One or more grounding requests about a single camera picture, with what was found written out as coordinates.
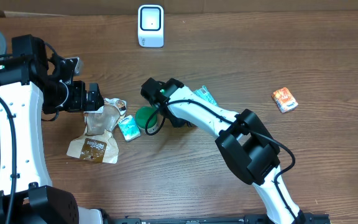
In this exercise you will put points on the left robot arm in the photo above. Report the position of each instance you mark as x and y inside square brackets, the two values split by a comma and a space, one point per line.
[33, 83]

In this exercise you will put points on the green lid jar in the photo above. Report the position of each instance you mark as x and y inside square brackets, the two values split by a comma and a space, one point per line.
[141, 117]

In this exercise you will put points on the large teal tissue pack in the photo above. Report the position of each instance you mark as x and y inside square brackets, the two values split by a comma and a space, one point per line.
[204, 93]

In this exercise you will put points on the cardboard back board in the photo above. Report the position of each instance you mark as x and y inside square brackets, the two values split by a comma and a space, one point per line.
[112, 7]

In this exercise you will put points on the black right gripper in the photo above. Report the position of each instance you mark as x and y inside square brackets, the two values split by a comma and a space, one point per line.
[180, 122]

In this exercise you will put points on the white barcode scanner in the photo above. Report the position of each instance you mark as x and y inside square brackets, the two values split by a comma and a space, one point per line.
[150, 26]

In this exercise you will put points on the small teal tissue pack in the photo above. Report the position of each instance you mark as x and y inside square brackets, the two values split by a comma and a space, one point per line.
[128, 128]

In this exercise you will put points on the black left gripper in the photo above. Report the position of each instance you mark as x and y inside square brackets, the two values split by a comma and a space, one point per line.
[81, 103]

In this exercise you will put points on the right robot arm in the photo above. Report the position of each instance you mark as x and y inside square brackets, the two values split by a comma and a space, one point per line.
[248, 149]

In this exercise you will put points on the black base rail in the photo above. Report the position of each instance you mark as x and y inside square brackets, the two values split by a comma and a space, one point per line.
[246, 219]

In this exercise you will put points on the brown bread bag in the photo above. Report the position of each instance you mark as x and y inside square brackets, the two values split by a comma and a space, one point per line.
[97, 143]

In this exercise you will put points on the orange tissue pack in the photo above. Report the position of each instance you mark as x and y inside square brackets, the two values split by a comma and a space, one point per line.
[284, 100]

